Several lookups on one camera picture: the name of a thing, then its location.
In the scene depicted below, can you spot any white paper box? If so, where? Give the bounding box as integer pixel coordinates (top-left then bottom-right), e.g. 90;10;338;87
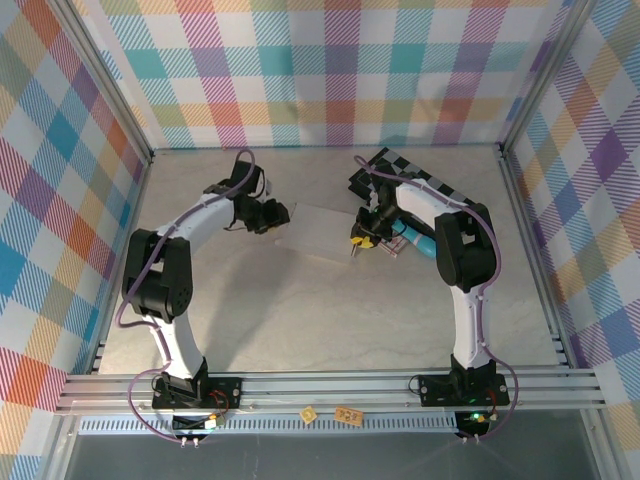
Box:
273;202;359;264

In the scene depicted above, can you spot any red patterned card box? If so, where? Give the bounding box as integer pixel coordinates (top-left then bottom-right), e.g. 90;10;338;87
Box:
378;237;407;259

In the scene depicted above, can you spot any teal blue bottle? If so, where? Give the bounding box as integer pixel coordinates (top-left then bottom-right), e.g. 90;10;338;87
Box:
391;219;437;260

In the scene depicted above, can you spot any black grey checkerboard panel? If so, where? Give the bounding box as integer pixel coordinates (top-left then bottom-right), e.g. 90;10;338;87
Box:
347;147;486;221

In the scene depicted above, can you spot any black circuit board with connectors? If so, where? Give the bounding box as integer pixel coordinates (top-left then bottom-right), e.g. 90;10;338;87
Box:
171;413;225;437
454;409;494;437

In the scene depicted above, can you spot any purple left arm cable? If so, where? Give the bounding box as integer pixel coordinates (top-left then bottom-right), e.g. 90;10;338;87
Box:
115;149;259;444

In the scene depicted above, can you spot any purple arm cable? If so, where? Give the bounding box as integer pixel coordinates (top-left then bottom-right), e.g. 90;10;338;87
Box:
353;154;519;444
115;149;259;444

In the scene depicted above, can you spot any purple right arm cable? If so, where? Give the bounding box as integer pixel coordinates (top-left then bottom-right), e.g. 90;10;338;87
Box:
353;154;519;444

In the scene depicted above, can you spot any aluminium frame rail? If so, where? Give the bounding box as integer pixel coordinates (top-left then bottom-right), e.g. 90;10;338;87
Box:
54;367;609;416

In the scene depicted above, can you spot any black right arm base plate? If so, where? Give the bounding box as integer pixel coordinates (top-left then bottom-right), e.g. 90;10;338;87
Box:
417;373;511;407

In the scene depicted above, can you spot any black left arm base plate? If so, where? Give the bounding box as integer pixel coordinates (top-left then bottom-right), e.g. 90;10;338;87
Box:
151;375;244;411

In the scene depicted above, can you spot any slotted grey cable duct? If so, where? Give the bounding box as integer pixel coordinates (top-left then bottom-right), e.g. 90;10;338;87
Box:
79;417;464;437

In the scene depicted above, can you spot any aluminium frame post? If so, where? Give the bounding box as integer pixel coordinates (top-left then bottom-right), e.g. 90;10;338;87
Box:
498;0;601;159
47;0;155;169

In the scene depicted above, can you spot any aluminium lower frame leg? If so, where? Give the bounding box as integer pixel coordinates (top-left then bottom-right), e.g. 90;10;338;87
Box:
582;409;619;480
42;414;76;480

